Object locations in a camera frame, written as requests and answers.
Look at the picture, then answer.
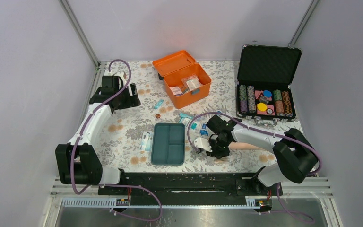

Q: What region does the blue white wipe packet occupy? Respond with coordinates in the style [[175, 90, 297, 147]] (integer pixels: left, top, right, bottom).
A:
[[200, 123, 208, 137]]

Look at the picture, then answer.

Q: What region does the striped plaster strip packet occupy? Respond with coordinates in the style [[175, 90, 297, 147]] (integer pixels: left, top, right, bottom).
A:
[[214, 157, 229, 165]]

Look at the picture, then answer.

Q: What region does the teal divided tray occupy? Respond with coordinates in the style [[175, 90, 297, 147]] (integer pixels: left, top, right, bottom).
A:
[[151, 123, 185, 166]]

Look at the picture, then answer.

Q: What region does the white blue medicine box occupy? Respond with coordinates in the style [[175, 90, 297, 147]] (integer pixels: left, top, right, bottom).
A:
[[170, 87, 183, 96]]

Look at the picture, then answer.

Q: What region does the gloves packet clear bag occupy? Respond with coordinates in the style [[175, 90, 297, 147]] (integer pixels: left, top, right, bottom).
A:
[[181, 75, 203, 91]]

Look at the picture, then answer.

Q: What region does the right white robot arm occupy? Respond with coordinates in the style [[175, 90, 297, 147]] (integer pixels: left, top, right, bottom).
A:
[[206, 115, 320, 195]]

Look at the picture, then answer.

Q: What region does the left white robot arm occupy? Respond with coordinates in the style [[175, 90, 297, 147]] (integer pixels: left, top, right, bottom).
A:
[[55, 71, 141, 194]]

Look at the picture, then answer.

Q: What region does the orange plastic medicine box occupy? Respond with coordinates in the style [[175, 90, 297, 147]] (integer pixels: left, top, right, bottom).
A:
[[153, 50, 212, 109]]

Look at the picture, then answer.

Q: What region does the medical gauze packet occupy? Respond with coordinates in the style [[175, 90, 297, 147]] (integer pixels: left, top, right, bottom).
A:
[[178, 117, 198, 130]]

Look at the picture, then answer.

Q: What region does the teal bandage sachet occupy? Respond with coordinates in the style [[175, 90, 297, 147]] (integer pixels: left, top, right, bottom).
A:
[[179, 113, 193, 120]]

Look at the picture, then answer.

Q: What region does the small teal sachet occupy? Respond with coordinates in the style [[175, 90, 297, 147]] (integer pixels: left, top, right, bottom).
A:
[[154, 99, 164, 109]]

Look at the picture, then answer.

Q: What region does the floral tablecloth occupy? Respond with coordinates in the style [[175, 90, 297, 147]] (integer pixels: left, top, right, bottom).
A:
[[79, 61, 317, 174]]

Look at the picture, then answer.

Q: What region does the black foam-lined case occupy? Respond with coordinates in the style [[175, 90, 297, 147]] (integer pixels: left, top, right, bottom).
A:
[[236, 45, 302, 122]]

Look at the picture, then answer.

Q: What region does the white teal dressing packet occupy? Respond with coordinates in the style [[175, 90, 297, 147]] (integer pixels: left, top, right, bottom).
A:
[[139, 131, 154, 152]]

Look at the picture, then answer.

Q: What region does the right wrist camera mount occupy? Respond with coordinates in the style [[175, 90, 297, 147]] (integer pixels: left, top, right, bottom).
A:
[[194, 137, 212, 153]]

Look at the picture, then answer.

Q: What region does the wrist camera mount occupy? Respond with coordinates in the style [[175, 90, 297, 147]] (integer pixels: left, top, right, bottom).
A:
[[194, 137, 212, 153], [127, 83, 138, 96]]

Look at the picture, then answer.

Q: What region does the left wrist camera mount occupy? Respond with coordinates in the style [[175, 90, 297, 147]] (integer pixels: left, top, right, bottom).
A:
[[127, 83, 138, 96]]

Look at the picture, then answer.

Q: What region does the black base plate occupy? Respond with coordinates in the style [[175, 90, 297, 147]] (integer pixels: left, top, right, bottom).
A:
[[98, 173, 288, 205]]

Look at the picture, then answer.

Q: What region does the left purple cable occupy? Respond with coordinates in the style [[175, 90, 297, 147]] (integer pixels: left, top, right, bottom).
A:
[[70, 59, 164, 222]]

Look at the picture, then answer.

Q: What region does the slotted cable duct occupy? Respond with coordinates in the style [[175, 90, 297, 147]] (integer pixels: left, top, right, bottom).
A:
[[61, 196, 260, 209]]

